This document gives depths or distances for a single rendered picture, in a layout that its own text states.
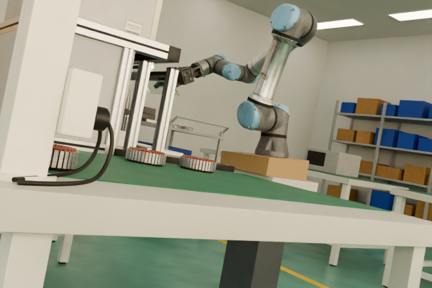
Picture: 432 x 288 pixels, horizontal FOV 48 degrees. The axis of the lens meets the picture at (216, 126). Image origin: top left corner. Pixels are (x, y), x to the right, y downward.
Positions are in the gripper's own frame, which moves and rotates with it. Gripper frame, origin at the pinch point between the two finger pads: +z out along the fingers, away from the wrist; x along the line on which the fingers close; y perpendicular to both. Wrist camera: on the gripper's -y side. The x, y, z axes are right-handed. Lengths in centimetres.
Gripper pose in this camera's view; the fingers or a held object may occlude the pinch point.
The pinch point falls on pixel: (159, 83)
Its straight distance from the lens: 218.2
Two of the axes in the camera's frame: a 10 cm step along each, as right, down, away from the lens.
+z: -7.8, 3.5, -5.3
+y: 5.9, 0.8, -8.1
